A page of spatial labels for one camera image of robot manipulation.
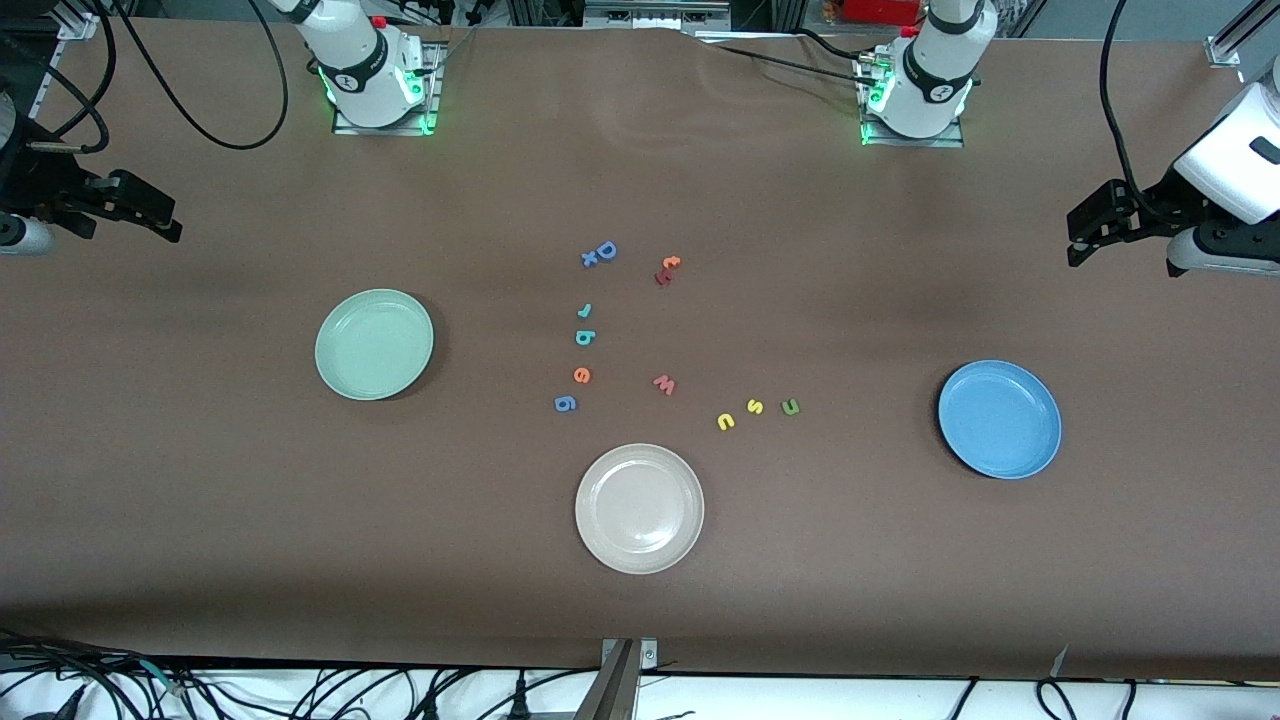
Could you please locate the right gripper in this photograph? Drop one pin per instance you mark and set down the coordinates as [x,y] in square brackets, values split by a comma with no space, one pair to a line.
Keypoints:
[45,185]

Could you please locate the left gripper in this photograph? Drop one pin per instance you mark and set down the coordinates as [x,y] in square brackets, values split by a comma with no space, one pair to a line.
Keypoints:
[1150,208]

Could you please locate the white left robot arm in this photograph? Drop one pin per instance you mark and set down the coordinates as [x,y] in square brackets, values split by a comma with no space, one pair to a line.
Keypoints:
[935,60]

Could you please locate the blue round plate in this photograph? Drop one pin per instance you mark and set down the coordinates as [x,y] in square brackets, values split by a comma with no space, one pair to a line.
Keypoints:
[1000,420]

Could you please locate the pale green round plate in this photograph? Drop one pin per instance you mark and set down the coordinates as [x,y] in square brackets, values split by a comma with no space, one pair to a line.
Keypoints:
[374,345]

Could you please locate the red box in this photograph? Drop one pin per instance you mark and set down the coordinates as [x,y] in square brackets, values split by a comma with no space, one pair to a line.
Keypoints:
[880,10]

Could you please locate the white tape scrap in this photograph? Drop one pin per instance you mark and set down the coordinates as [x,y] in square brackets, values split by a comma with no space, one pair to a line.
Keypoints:
[1060,660]

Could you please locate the blue foam letter D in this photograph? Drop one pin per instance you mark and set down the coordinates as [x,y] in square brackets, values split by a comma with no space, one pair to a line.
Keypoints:
[606,250]

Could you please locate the red foam letter w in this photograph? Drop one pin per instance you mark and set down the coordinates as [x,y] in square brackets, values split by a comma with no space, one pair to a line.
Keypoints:
[664,384]

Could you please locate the grey equipment box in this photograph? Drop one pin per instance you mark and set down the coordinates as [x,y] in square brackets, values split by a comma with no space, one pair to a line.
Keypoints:
[650,12]

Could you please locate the beige round plate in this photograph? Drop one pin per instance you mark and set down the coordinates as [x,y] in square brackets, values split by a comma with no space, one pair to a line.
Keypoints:
[640,508]

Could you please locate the aluminium frame profile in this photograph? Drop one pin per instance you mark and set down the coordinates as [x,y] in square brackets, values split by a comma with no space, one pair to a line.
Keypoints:
[75,15]
[1250,20]

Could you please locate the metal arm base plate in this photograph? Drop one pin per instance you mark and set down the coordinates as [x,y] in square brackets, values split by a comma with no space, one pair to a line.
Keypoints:
[910,142]
[434,80]

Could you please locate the metal clamp bracket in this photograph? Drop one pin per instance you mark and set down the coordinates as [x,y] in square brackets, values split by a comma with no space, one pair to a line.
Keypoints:
[618,685]

